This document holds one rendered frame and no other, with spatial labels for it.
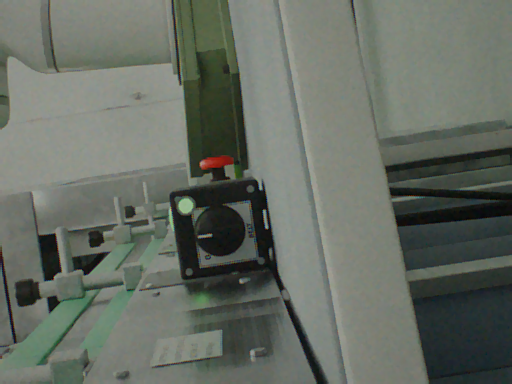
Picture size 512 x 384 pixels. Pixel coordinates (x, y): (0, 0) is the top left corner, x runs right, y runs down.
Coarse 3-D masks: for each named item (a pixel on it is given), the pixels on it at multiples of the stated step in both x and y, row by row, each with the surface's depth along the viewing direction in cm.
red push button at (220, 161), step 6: (222, 156) 124; (228, 156) 124; (204, 162) 124; (210, 162) 123; (216, 162) 123; (222, 162) 123; (228, 162) 124; (204, 168) 124; (216, 168) 124; (222, 168) 124; (216, 174) 124; (222, 174) 124
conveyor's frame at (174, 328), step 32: (160, 256) 119; (160, 288) 91; (192, 288) 88; (224, 288) 85; (256, 288) 83; (128, 320) 76; (160, 320) 74; (192, 320) 72; (224, 320) 70; (256, 320) 68; (288, 320) 67; (128, 352) 64; (160, 352) 62; (192, 352) 61; (224, 352) 59; (256, 352) 57; (288, 352) 57
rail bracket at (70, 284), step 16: (64, 240) 107; (64, 256) 107; (64, 272) 107; (80, 272) 107; (112, 272) 108; (128, 272) 107; (144, 272) 106; (16, 288) 107; (32, 288) 107; (48, 288) 107; (64, 288) 107; (80, 288) 107; (96, 288) 108; (128, 288) 107; (32, 304) 107
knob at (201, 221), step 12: (204, 216) 91; (216, 216) 91; (228, 216) 91; (240, 216) 92; (204, 228) 91; (216, 228) 90; (228, 228) 90; (240, 228) 90; (204, 240) 90; (216, 240) 91; (228, 240) 91; (240, 240) 91; (216, 252) 91; (228, 252) 91
